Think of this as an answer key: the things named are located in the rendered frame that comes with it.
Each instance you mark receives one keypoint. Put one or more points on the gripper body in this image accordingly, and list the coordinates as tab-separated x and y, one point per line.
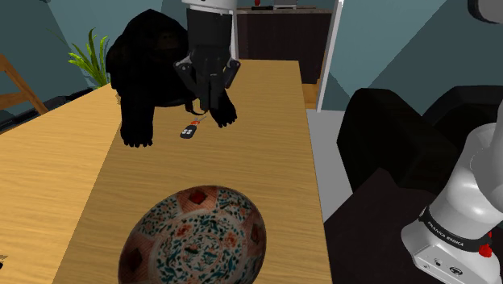
208	35

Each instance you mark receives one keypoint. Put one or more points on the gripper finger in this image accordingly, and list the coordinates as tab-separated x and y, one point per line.
188	74
232	72

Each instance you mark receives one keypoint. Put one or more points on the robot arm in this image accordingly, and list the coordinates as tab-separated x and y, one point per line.
452	212

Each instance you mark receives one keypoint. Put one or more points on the black bear figure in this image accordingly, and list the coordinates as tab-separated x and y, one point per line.
145	67

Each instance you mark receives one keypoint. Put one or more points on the black key fob remote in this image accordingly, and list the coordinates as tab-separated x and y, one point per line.
188	131

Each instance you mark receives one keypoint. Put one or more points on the dark wooden cabinet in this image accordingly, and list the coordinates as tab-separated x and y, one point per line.
283	43

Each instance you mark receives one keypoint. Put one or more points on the wooden table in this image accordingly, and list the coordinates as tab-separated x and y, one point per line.
251	157

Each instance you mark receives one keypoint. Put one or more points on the green leafy plant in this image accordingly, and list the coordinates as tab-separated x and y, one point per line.
92	65

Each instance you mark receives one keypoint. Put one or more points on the black armchair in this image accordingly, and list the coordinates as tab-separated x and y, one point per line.
385	133

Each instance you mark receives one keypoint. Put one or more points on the wooden chair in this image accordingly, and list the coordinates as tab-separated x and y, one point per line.
23	92

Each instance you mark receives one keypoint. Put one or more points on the floral patterned ceramic bowl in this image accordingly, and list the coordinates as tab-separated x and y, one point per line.
196	240

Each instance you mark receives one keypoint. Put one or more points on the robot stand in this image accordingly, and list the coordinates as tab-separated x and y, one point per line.
369	236

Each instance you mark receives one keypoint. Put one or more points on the white door frame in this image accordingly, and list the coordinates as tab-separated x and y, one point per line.
328	59

